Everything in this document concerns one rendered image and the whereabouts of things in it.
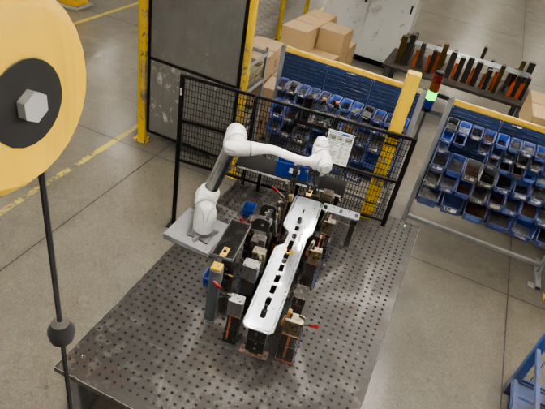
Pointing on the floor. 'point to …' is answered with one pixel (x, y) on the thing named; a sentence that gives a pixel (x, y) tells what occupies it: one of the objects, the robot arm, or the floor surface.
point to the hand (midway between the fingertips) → (310, 188)
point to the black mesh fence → (271, 143)
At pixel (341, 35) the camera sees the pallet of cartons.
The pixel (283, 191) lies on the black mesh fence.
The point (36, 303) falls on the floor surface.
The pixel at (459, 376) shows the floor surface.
